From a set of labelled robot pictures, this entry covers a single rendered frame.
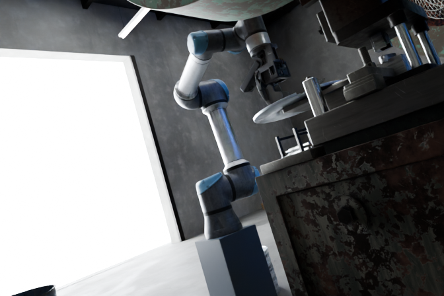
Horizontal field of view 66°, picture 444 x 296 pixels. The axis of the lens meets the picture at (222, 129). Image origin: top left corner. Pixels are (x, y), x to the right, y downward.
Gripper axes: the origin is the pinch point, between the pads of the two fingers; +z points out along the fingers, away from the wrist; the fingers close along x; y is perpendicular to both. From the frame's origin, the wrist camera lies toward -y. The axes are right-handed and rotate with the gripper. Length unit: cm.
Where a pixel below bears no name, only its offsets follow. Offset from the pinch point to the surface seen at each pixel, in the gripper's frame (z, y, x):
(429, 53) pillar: 1.8, 42.5, 7.2
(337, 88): 2.7, 24.4, -7.0
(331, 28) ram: -11.5, 28.6, -7.4
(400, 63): 3.7, 39.7, -7.5
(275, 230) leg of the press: 30.6, 7.8, -26.4
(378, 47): -3.0, 35.5, -2.4
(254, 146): -49, -423, 489
